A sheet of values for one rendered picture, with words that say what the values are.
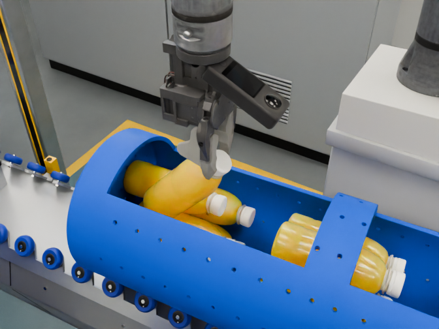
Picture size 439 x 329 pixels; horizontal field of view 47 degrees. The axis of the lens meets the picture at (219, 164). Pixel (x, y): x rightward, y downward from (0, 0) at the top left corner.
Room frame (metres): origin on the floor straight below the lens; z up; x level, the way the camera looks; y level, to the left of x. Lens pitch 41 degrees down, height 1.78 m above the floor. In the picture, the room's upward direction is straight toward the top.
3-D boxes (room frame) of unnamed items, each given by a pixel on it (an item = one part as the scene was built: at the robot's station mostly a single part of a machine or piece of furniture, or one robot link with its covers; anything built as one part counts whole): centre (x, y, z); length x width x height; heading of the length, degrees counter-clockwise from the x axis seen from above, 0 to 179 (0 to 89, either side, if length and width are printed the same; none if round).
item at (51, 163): (0.96, 0.45, 0.92); 0.08 x 0.03 x 0.05; 154
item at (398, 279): (0.45, -0.27, 1.15); 0.04 x 0.02 x 0.04; 154
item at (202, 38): (0.58, 0.02, 1.50); 0.08 x 0.08 x 0.05
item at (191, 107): (0.59, 0.03, 1.42); 0.09 x 0.08 x 0.12; 64
